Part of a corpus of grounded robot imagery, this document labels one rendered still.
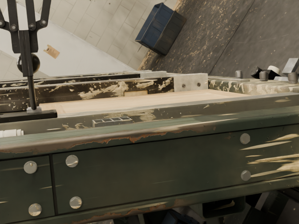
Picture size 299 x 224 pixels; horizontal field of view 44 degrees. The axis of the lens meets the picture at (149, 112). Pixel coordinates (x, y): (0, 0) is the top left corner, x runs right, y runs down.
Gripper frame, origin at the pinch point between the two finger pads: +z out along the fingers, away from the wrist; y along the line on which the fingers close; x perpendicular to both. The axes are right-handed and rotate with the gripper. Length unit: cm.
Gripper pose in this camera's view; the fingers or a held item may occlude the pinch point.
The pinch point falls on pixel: (26, 54)
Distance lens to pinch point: 61.4
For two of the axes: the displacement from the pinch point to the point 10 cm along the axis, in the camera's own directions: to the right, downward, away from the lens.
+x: -2.8, -1.2, 9.5
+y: 9.6, -0.9, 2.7
